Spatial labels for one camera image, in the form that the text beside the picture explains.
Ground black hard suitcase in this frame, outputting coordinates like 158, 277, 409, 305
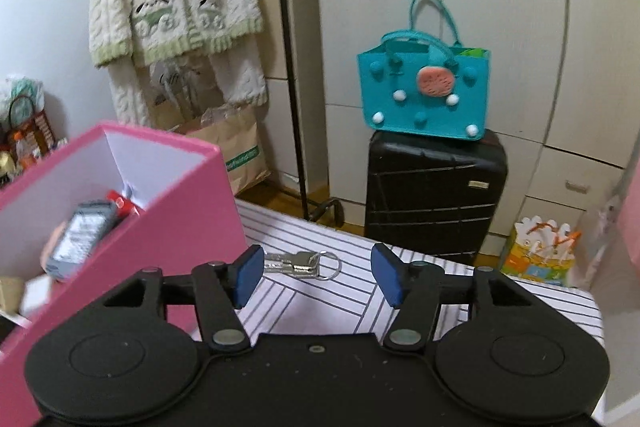
364, 130, 508, 265

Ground beige wooden wardrobe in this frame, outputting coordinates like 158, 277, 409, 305
316, 0, 639, 235

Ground striped white tablecloth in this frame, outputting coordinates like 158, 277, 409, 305
234, 202, 605, 366

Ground brown paper grocery bag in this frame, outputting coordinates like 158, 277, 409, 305
172, 105, 270, 195

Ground cream plastic clip holder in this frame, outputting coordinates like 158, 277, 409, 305
0, 277, 25, 314

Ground silver keys with ring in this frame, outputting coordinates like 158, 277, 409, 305
264, 251, 343, 282

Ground teal felt tote bag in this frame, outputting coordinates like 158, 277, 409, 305
357, 0, 491, 141

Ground colourful gift bag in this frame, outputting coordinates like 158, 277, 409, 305
499, 216, 582, 286

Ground black clothes rack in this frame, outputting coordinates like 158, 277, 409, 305
280, 0, 345, 228

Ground white charger cube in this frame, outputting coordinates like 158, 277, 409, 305
20, 274, 53, 317

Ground pink round compact case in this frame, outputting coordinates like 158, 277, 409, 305
40, 221, 68, 281

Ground pink paper shopping bag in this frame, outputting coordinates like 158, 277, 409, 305
618, 168, 640, 267

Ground cream knitted cardigan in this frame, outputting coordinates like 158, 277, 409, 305
89, 0, 268, 127

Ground pink cardboard storage box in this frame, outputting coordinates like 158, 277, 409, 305
0, 122, 247, 426

